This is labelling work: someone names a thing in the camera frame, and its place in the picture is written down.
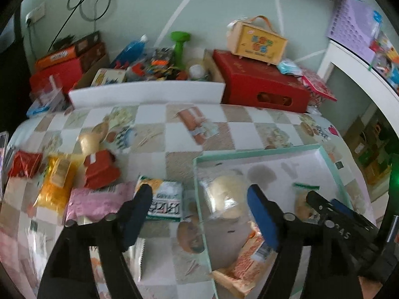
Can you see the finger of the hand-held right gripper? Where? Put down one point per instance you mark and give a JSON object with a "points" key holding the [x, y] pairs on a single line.
{"points": [[341, 207], [327, 215]]}

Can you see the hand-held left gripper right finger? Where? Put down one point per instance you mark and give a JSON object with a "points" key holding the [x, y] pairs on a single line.
{"points": [[265, 221]]}

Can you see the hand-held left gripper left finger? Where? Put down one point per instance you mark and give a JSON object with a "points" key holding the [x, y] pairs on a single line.
{"points": [[137, 218]]}

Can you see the small green-topped snack packet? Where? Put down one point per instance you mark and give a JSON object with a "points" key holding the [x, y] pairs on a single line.
{"points": [[303, 201]]}

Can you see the white and green snack packet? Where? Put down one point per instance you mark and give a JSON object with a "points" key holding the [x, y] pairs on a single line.
{"points": [[165, 201]]}

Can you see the pink snack packet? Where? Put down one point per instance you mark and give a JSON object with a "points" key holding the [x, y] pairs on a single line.
{"points": [[96, 201]]}

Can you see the round bun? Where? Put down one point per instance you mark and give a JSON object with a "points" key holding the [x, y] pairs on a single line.
{"points": [[224, 197]]}

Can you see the orange snack packet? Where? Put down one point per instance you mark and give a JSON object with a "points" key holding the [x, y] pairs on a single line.
{"points": [[246, 264]]}

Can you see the red packet with white label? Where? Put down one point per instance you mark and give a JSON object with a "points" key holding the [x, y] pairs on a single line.
{"points": [[101, 171]]}

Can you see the white box with teal rim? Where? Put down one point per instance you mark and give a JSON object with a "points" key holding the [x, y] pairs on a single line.
{"points": [[280, 162]]}

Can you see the yellow snack packet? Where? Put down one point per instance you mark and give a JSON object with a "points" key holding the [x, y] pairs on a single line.
{"points": [[56, 183]]}

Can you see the cream jelly cup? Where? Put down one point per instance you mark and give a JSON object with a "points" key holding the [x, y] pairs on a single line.
{"points": [[89, 143]]}

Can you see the red foil snack packet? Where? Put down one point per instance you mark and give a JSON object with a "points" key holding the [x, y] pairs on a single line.
{"points": [[24, 163]]}

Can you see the person's right forearm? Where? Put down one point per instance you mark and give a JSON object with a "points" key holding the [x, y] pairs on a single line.
{"points": [[371, 288]]}

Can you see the silver foil packet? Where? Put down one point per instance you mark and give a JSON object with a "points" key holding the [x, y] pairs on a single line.
{"points": [[138, 255]]}

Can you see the brown cardboard carton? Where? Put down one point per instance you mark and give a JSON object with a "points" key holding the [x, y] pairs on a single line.
{"points": [[369, 149]]}

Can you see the checkered printed tablecloth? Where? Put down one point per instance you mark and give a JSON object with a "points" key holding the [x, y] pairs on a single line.
{"points": [[177, 162]]}

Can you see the red printed bag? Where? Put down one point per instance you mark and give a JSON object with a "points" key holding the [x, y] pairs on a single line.
{"points": [[318, 87]]}

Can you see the white side table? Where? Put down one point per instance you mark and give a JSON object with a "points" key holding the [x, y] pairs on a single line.
{"points": [[352, 65]]}

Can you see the large red gift box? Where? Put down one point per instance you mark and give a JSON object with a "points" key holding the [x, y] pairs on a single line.
{"points": [[249, 79]]}

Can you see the white printed card box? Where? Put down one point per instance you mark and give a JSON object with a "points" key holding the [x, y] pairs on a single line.
{"points": [[107, 76]]}

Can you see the blue and white tissue packet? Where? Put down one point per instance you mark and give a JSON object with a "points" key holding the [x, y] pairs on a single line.
{"points": [[39, 109]]}

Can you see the open cardboard box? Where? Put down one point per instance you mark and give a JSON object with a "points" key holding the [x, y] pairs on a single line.
{"points": [[89, 76]]}

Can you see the smartphone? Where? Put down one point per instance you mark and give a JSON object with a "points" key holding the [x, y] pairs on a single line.
{"points": [[3, 146]]}

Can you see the colourful toys on table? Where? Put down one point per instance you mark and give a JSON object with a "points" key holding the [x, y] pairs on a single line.
{"points": [[386, 59]]}

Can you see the clear plastic box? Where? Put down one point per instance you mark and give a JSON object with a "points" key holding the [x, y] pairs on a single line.
{"points": [[46, 92]]}

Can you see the pile of colourful toys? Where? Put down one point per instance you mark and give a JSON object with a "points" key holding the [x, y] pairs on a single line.
{"points": [[159, 62]]}

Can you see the red cardboard box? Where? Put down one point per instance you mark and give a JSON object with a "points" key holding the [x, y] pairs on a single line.
{"points": [[59, 74]]}

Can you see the blue plastic bottle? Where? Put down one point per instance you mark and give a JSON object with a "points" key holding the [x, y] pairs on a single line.
{"points": [[131, 51]]}

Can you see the green dumbbell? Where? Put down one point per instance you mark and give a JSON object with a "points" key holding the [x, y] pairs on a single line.
{"points": [[178, 48]]}

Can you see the purple plastic basket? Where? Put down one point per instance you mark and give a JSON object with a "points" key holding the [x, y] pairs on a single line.
{"points": [[350, 28]]}

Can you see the long orange box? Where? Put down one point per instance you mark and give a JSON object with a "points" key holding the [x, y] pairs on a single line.
{"points": [[56, 56]]}

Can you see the white wall socket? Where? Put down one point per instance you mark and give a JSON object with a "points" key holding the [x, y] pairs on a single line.
{"points": [[36, 13]]}

